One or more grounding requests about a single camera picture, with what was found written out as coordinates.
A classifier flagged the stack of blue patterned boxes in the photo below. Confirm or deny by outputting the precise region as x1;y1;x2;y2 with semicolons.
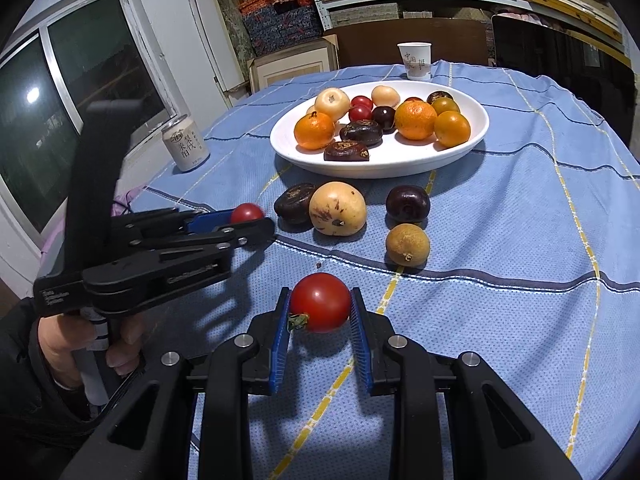
239;0;323;58

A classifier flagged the orange tomato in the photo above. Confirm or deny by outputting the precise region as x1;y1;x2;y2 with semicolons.
433;111;472;149

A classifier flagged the purple cloth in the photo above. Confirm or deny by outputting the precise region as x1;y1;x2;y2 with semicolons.
112;184;147;217

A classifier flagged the green marbled panel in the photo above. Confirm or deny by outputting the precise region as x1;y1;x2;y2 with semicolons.
212;0;256;66

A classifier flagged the white metal shelf rack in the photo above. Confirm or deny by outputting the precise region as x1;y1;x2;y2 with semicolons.
300;0;631;46

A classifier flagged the white framed window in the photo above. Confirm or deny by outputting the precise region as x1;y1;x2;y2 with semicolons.
0;0;173;241

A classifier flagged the stack of yellow wooden boxes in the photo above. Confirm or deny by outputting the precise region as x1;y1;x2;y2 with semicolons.
520;0;626;43

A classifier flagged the black chair back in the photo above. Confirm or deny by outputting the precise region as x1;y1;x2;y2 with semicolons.
490;13;633;151

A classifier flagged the beige framed board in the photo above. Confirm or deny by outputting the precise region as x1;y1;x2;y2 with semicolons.
246;37;341;96

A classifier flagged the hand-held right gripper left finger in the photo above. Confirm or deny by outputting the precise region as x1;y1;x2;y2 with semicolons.
57;287;293;480

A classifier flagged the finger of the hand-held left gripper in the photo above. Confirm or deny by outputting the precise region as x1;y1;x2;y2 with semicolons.
127;217;277;266
112;206;238;236

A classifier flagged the white narrow board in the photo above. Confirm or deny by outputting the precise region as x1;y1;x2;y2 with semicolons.
187;0;236;96

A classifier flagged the yellow spotted fruit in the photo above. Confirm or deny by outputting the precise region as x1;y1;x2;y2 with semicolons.
308;181;368;237

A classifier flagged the white paper cup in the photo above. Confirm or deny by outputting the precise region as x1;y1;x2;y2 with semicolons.
397;41;432;81

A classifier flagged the dark red plum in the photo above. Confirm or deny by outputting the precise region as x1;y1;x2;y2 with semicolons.
385;185;431;224

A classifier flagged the blue checked tablecloth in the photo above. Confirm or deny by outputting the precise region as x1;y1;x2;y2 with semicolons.
115;60;640;480

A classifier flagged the white beverage can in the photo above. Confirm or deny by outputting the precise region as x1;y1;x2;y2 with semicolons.
161;114;210;173

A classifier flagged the dark purple fruit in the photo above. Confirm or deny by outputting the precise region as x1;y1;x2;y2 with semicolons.
371;105;398;133
273;183;318;226
323;141;371;162
339;120;385;148

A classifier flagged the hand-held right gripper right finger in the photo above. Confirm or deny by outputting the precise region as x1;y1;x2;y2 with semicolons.
350;287;583;480

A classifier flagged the brown wooden chair back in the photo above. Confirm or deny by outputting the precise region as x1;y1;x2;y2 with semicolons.
322;17;491;68

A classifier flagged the pale yellow round fruit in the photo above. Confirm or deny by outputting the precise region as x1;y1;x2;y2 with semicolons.
315;87;351;122
371;85;400;108

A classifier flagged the white oval plate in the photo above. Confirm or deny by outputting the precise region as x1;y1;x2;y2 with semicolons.
270;80;490;180

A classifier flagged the person's left forearm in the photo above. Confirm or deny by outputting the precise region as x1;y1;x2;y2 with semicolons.
0;297;146;480

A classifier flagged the person's left hand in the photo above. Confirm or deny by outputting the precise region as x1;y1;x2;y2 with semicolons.
37;316;147;391

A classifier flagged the orange mandarin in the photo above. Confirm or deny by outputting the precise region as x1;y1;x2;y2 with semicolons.
394;100;438;142
293;111;336;151

